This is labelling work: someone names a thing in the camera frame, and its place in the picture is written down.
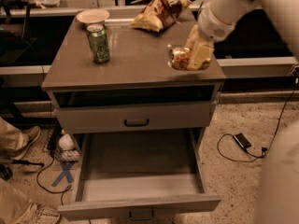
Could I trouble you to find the orange crushed soda can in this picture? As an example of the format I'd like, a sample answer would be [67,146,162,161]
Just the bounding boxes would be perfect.
[166,44,211,72]

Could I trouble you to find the black floor cable right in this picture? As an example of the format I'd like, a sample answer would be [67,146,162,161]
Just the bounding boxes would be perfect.
[216,77,299,164]

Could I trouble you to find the black chair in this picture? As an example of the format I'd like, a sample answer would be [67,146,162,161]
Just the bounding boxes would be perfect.
[0,0,36,64]

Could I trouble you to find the white round object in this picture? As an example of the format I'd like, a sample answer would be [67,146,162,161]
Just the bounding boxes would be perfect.
[58,133,75,151]

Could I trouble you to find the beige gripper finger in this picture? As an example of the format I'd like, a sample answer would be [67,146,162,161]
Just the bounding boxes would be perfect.
[185,38,196,50]
[187,42,214,71]

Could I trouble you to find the lower khaki trouser leg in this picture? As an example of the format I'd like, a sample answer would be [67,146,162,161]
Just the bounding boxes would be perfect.
[0,179,37,224]

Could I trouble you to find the green soda can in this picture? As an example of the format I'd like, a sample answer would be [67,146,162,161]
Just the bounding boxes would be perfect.
[87,24,110,63]

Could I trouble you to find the grey sneaker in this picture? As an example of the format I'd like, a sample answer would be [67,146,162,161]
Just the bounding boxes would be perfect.
[24,204,61,224]
[8,126,41,160]

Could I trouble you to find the black floor cable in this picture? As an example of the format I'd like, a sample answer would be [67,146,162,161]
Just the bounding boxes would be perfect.
[36,152,73,205]
[216,77,299,164]

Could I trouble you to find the grey drawer cabinet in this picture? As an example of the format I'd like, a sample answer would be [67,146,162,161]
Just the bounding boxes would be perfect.
[41,6,227,221]

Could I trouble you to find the white ceramic bowl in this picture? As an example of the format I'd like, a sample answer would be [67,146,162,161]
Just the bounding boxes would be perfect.
[76,8,110,25]

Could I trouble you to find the open bottom drawer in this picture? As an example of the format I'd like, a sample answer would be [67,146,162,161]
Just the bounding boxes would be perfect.
[59,129,221,221]

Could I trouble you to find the black power adapter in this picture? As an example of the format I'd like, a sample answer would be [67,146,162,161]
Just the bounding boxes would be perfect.
[233,133,251,149]

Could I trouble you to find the khaki trouser leg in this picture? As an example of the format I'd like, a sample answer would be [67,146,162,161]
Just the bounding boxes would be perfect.
[0,179,37,224]
[0,118,18,153]

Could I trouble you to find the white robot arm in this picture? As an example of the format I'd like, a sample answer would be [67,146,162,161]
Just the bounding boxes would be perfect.
[185,0,299,71]

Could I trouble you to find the closed middle drawer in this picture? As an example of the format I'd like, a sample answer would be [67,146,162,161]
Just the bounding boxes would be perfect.
[55,102,216,133]

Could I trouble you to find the upper grey sneaker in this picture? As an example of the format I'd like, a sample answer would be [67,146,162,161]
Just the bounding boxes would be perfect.
[8,126,41,160]

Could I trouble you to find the blue tape cross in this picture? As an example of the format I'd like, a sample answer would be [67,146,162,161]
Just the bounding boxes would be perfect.
[51,161,74,187]

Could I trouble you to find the brown chip bag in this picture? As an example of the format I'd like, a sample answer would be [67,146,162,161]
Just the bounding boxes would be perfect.
[129,0,192,32]

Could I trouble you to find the black floor cable left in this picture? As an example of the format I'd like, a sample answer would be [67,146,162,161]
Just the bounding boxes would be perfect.
[36,152,73,205]

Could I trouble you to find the upper khaki trouser leg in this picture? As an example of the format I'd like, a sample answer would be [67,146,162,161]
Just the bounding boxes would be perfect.
[0,118,18,153]

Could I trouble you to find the lower grey sneaker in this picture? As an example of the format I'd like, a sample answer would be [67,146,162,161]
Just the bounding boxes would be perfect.
[24,204,61,224]

